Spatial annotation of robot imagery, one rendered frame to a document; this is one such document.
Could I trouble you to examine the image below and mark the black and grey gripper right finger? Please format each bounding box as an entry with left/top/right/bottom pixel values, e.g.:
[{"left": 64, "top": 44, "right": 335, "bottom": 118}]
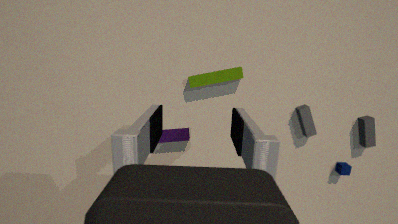
[{"left": 231, "top": 108, "right": 280, "bottom": 180}]

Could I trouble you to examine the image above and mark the lime green rod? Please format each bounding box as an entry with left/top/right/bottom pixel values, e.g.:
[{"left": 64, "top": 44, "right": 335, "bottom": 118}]
[{"left": 188, "top": 67, "right": 243, "bottom": 88}]

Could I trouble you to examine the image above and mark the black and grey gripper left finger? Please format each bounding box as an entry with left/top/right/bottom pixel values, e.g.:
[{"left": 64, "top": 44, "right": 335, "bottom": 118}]
[{"left": 111, "top": 104, "right": 163, "bottom": 174}]

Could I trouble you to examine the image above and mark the grey rectangular block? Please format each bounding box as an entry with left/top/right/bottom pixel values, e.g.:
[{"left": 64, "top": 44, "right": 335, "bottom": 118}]
[
  {"left": 295, "top": 104, "right": 317, "bottom": 138},
  {"left": 358, "top": 115, "right": 376, "bottom": 148}
]

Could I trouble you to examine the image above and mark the purple rod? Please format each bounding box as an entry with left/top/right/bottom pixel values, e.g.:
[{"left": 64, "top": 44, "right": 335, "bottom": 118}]
[{"left": 158, "top": 128, "right": 190, "bottom": 143}]

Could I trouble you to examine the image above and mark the small blue block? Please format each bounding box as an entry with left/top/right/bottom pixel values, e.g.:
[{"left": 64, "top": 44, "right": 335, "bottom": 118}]
[{"left": 335, "top": 162, "right": 352, "bottom": 176}]

